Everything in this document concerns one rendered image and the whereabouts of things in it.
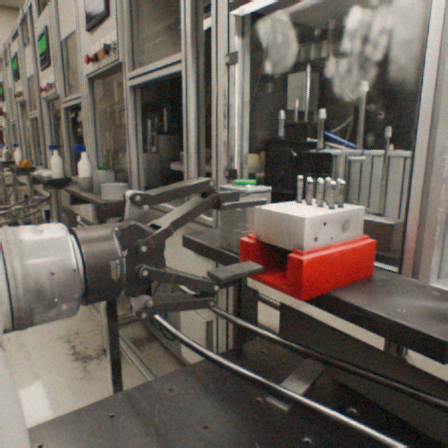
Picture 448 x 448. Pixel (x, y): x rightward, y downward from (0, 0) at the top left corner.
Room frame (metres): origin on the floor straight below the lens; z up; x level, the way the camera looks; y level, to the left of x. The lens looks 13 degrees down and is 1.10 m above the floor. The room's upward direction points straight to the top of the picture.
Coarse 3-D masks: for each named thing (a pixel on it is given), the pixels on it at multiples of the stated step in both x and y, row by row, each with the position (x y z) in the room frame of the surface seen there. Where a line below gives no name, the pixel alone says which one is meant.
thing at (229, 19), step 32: (224, 0) 0.88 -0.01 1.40; (224, 32) 0.88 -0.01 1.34; (224, 64) 0.88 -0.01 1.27; (224, 96) 0.88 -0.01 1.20; (224, 128) 0.88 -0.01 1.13; (224, 160) 0.88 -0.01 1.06; (224, 320) 0.88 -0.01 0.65; (288, 320) 0.92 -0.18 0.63; (352, 352) 0.75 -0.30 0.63; (384, 352) 0.69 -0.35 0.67; (352, 384) 0.75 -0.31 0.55; (416, 384) 0.63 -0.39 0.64; (416, 416) 0.63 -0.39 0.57
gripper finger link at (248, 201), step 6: (240, 198) 0.45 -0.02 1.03; (246, 198) 0.45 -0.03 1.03; (252, 198) 0.45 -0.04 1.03; (258, 198) 0.45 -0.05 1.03; (264, 198) 0.45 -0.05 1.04; (222, 204) 0.41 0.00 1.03; (228, 204) 0.42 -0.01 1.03; (234, 204) 0.42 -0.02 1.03; (240, 204) 0.43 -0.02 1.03; (246, 204) 0.43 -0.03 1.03; (252, 204) 0.44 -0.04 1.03; (258, 204) 0.44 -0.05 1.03; (264, 204) 0.45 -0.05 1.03; (222, 210) 0.41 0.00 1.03
